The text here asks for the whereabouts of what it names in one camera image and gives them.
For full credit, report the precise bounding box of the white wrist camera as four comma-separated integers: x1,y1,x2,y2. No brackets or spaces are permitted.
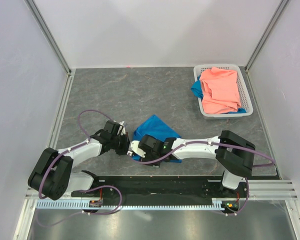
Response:
116,121,127,136
127,140,146,158

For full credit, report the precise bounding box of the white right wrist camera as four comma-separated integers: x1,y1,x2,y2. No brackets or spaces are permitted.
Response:
127,140,146,158

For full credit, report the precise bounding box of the blue cloth in basket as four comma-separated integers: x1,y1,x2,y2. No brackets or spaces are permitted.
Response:
190,80,204,100

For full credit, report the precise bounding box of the aluminium front rail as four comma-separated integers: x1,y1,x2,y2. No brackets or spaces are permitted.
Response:
27,178,298,201

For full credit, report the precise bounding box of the aluminium frame post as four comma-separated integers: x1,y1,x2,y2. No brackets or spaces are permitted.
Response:
25,0,72,75
244,0,290,73

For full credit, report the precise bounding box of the blue satin napkin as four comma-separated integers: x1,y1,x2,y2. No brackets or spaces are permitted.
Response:
132,114,183,165

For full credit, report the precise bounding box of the white slotted cable duct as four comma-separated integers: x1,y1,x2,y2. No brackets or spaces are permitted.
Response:
35,198,225,211

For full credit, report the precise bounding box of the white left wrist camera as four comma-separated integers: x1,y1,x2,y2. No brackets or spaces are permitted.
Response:
116,121,127,136

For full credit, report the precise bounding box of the right aluminium frame post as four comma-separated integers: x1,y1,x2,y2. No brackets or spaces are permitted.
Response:
244,0,290,73

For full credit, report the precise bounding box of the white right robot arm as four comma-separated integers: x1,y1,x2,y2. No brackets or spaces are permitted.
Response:
130,130,255,197

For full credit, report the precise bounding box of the white plastic basket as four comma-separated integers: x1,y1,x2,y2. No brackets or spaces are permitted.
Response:
193,63,254,120

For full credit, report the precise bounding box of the salmon pink cloth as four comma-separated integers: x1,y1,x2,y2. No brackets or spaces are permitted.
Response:
199,67,242,115

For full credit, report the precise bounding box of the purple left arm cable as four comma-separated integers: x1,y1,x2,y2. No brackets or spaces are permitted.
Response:
36,109,123,227

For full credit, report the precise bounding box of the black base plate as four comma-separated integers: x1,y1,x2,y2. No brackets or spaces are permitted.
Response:
69,176,251,207

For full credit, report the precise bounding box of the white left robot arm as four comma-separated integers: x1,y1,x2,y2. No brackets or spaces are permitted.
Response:
28,120,130,201

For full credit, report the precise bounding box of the left aluminium frame post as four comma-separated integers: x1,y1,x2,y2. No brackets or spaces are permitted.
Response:
25,0,72,75

